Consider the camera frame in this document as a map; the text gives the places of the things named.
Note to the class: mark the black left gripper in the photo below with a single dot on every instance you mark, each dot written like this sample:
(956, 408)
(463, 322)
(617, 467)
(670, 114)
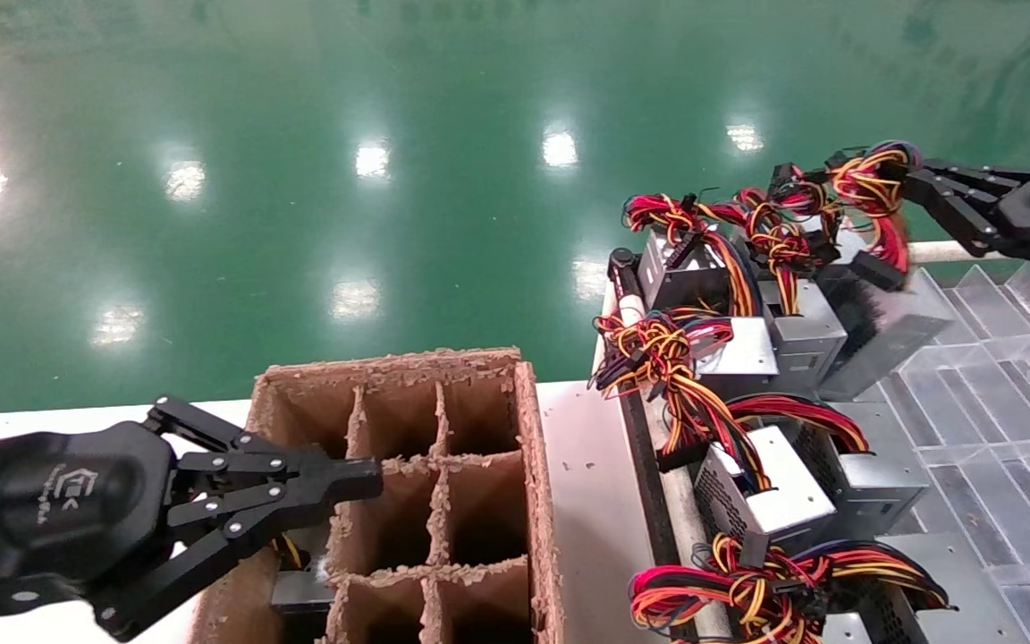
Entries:
(41, 510)

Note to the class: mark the brown cardboard divider box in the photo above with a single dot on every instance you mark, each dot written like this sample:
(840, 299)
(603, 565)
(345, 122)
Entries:
(479, 420)

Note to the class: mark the clear plastic divider tray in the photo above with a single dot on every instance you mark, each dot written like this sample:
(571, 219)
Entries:
(998, 429)

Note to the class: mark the black pipe clamp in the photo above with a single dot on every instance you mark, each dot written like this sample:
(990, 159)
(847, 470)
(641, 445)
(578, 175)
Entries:
(622, 268)

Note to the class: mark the long white rail pipe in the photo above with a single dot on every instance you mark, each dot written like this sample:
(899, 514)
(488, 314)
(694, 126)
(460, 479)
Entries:
(935, 253)

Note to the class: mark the black frame bar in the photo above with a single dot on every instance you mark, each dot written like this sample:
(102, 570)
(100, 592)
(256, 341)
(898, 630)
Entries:
(649, 501)

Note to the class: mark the white frame pipe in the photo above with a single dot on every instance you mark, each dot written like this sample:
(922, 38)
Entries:
(685, 519)

